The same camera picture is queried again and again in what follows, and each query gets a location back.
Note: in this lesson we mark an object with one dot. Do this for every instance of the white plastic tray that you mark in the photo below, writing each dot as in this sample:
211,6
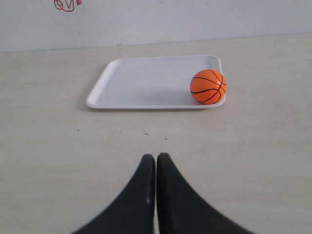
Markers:
151,83

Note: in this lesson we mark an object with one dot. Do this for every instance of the red mini basketball hoop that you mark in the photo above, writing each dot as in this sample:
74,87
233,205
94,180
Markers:
67,5

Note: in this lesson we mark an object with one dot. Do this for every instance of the small orange basketball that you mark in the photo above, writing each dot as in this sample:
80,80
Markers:
208,87

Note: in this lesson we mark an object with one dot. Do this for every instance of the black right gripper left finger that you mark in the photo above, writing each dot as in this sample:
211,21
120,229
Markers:
132,211

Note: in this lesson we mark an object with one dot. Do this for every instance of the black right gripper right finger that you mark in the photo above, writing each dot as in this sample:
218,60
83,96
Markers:
181,210

